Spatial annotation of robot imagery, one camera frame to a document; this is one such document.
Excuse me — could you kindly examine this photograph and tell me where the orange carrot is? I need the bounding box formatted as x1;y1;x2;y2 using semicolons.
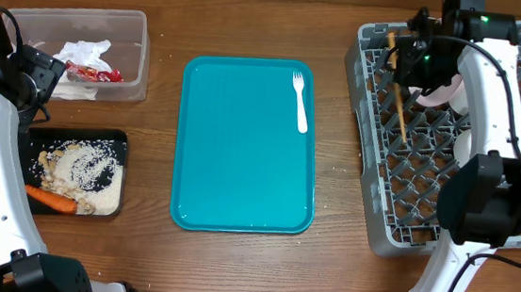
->
25;186;78;215

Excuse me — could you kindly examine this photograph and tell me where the grey dishwasher rack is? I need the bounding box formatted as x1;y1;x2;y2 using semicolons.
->
345;21;521;257

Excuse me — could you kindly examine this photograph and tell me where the white bowl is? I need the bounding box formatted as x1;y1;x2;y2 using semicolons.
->
453;129;472;168

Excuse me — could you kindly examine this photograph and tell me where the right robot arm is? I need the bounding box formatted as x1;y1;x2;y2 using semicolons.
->
390;8;521;292

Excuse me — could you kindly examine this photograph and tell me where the white plastic cup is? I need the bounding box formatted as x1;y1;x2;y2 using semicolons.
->
448;83;468;116

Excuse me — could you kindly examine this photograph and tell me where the wooden skewer stick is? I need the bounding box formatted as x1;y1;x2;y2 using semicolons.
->
387;32;408;142

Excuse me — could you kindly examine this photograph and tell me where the white plastic fork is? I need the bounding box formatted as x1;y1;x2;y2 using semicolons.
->
292;72;308;134

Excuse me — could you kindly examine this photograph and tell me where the white napkin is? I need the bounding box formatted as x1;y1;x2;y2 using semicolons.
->
52;40;112;100

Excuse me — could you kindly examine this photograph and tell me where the rice and peanuts pile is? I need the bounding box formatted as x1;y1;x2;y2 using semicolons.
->
25;139;127;217

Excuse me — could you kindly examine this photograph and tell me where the black plastic tray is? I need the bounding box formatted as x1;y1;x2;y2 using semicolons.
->
18;127;128;219

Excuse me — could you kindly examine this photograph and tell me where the teal serving tray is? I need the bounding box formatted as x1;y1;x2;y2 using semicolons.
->
170;56;316;235

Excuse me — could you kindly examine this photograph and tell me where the red snack wrapper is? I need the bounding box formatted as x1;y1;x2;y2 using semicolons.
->
66;60;123;83

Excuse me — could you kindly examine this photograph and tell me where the clear plastic bin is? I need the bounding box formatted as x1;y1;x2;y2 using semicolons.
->
10;8;151;102

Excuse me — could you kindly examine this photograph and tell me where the white round plate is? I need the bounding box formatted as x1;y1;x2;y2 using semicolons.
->
408;74;463;107

